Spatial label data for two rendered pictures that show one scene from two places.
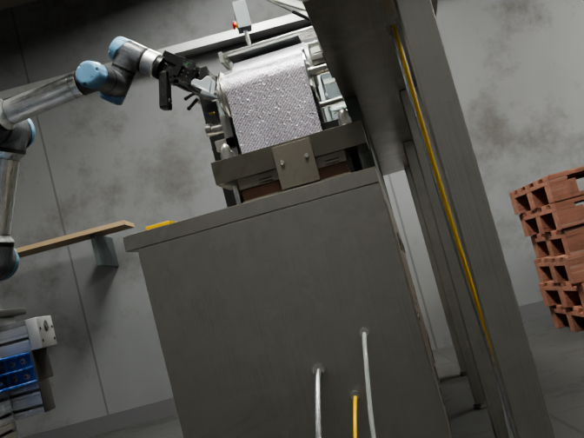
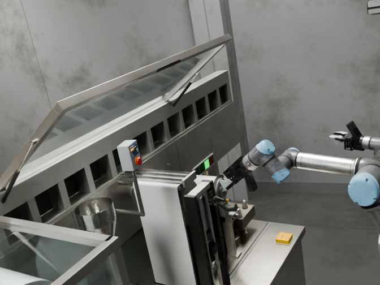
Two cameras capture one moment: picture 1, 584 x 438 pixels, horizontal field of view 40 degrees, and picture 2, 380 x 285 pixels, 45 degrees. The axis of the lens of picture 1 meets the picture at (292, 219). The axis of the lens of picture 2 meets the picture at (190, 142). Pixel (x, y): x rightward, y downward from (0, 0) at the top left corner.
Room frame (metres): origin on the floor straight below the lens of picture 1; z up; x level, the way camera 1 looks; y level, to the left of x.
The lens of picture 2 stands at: (4.18, 0.92, 2.21)
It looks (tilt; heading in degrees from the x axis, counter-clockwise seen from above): 19 degrees down; 207
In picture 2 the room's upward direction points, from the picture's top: 10 degrees counter-clockwise
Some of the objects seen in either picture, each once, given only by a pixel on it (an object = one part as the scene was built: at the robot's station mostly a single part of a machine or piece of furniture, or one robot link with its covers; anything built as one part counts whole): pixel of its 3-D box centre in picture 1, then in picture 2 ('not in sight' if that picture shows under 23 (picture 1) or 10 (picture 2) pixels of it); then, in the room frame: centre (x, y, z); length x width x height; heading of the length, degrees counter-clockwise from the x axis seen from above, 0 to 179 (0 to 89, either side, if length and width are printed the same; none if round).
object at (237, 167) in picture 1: (292, 156); (216, 212); (2.11, -0.04, 1.00); 0.40 x 0.16 x 0.06; 83
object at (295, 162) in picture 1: (295, 163); not in sight; (2.01, -0.05, 0.97); 0.10 x 0.03 x 0.11; 83
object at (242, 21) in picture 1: (239, 17); (131, 155); (2.85, 0.00, 1.66); 0.07 x 0.07 x 0.10; 3
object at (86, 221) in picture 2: not in sight; (95, 213); (3.01, -0.10, 1.50); 0.14 x 0.14 x 0.06
